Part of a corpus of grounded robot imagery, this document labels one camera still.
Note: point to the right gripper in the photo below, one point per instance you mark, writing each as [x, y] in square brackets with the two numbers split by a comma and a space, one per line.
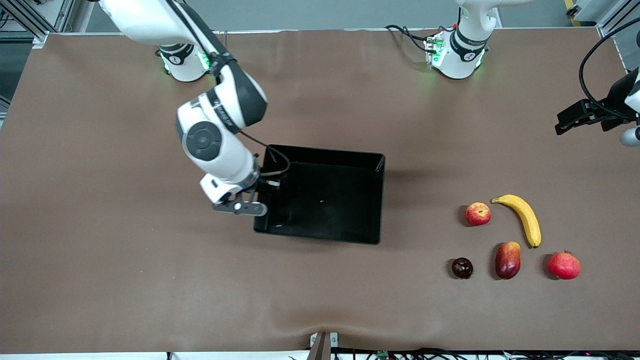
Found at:
[263, 183]

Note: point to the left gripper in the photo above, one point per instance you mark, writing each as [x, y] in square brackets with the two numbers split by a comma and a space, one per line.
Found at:
[618, 96]

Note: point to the black plastic box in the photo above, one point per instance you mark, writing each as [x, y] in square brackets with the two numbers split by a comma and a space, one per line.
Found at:
[330, 205]

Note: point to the yellow banana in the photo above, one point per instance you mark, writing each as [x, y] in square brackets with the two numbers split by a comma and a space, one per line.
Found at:
[526, 217]

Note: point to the red yellow apple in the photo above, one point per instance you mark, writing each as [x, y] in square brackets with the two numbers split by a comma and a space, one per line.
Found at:
[478, 214]

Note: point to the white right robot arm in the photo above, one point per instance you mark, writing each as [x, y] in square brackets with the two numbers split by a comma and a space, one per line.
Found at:
[220, 150]

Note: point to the red pomegranate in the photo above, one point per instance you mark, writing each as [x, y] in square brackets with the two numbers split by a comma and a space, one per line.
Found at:
[564, 266]

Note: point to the brown table mat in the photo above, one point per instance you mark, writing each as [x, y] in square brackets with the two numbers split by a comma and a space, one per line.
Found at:
[100, 200]

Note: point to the red yellow mango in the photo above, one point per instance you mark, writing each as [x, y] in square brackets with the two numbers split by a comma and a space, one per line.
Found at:
[508, 261]

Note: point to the dark purple mangosteen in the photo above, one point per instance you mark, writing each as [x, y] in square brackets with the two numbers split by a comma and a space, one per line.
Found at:
[462, 268]

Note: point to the aluminium frame profile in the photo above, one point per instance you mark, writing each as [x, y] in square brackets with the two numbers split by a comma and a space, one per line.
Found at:
[30, 20]
[607, 15]

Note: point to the grey metal bracket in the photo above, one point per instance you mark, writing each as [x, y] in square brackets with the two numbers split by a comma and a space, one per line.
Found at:
[320, 350]

